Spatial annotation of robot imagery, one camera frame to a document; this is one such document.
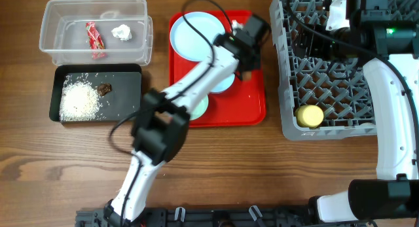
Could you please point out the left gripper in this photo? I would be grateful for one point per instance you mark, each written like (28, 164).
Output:
(256, 61)

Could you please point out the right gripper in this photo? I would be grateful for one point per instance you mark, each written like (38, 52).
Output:
(313, 47)

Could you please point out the red serving tray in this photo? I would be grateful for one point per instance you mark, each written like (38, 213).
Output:
(242, 104)

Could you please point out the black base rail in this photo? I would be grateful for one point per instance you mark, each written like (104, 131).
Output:
(159, 217)

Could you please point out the clear plastic bin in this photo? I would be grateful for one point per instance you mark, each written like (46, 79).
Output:
(64, 37)

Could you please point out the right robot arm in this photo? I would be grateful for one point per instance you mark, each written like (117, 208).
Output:
(387, 51)

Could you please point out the blue bowl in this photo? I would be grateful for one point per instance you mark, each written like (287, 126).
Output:
(223, 85)

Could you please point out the white tissue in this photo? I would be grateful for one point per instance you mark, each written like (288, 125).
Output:
(122, 32)

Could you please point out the white rice pile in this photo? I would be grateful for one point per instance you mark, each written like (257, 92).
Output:
(80, 100)

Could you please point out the red snack wrapper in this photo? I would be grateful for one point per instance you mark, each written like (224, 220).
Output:
(95, 41)

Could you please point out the dark brown food scrap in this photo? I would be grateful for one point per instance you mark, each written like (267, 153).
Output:
(104, 89)

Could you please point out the grey dishwasher rack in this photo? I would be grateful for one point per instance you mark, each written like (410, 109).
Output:
(359, 106)

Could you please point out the white round plate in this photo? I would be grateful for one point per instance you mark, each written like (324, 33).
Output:
(187, 43)

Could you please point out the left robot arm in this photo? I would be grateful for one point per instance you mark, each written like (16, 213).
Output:
(161, 123)

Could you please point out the green bowl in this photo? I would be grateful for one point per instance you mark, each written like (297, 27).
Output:
(200, 109)

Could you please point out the black plastic tray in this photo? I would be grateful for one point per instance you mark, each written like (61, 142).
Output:
(125, 97)

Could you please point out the yellow plastic cup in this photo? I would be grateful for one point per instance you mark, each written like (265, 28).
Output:
(309, 116)

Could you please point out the orange carrot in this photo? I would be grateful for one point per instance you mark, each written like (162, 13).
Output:
(246, 75)

